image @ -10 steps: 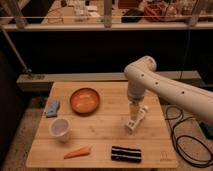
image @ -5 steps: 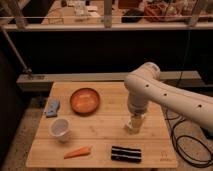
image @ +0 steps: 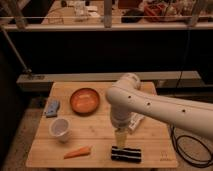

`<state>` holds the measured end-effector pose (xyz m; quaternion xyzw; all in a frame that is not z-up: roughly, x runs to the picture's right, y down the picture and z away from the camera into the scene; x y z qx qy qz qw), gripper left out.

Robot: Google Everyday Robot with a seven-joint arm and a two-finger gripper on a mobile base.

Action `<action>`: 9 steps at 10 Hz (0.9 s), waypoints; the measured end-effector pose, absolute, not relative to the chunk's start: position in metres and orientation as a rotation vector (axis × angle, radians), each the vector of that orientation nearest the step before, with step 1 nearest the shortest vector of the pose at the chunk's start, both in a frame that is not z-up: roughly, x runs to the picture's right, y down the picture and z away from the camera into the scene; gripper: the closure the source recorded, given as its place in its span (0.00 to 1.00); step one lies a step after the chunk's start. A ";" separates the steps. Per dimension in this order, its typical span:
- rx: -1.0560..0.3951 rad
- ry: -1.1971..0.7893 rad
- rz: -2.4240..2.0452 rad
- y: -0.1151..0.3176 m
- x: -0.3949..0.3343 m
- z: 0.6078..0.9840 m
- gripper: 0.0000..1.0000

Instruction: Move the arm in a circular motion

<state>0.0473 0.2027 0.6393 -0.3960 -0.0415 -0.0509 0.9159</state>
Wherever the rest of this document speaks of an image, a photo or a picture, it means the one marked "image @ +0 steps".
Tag upper wooden shelf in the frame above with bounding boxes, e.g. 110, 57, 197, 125
0, 0, 213, 31

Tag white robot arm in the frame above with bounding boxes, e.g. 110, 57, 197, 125
105, 73, 213, 148

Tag diagonal metal strut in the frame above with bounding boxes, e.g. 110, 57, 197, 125
0, 26, 32, 77

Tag white plastic bottle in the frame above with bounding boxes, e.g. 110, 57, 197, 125
128, 113, 145, 134

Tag white paper cup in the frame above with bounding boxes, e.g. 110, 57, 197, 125
49, 118, 70, 143

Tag wooden bamboo board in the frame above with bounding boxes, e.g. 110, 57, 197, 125
26, 82, 178, 169

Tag orange carrot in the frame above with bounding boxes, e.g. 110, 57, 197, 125
64, 146, 91, 159

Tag black cable on floor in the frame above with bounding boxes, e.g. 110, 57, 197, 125
169, 124, 213, 169

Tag grey metal rail beam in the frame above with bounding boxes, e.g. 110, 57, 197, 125
16, 71, 204, 92

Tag black white striped block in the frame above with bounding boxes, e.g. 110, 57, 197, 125
111, 146, 142, 163

